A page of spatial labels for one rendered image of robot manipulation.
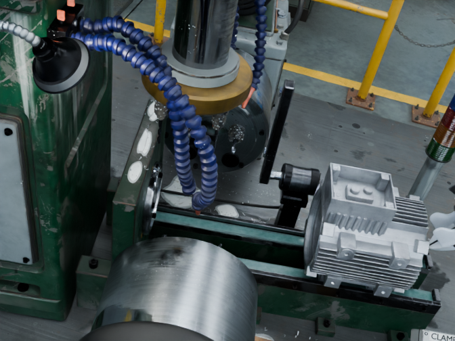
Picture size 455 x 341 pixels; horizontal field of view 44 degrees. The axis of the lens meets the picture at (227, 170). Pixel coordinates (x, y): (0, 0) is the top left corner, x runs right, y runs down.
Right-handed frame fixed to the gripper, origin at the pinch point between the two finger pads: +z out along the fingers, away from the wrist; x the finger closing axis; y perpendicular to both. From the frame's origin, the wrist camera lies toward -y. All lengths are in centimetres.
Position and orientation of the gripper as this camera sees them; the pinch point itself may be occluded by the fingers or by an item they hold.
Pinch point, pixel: (437, 245)
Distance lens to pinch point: 111.9
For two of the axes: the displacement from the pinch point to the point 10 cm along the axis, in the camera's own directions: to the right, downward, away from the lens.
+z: -6.2, 5.4, 5.6
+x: -1.0, 6.6, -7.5
